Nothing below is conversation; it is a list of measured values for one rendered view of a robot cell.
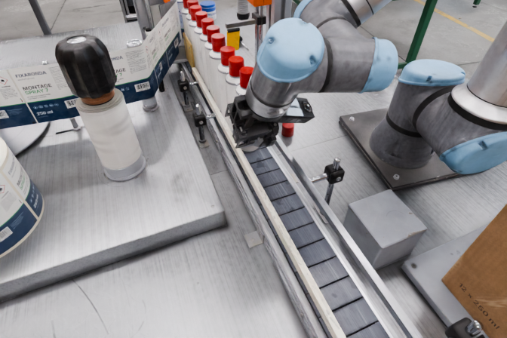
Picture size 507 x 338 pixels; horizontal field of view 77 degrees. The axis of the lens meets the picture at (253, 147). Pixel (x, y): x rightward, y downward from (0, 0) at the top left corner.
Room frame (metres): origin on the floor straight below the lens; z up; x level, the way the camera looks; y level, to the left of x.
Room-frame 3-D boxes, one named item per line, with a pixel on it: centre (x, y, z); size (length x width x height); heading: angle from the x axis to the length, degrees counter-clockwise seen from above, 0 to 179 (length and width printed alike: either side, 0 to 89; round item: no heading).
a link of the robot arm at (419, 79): (0.59, -0.37, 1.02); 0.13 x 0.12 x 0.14; 11
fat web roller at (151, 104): (0.74, 0.29, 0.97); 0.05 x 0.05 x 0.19
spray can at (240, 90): (0.58, 0.01, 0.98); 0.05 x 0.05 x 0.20
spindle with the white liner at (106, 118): (0.51, 0.29, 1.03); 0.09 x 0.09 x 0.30
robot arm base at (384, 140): (0.60, -0.37, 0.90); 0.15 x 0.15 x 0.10
